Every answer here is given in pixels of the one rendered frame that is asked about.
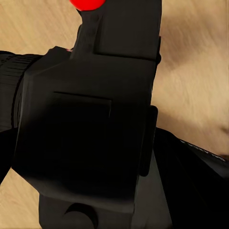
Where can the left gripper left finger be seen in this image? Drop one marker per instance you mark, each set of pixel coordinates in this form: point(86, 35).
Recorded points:
point(7, 149)

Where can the digital camera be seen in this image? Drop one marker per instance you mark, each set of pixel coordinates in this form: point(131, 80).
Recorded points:
point(85, 119)

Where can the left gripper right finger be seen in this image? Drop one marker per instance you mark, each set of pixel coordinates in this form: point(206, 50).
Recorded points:
point(197, 196)

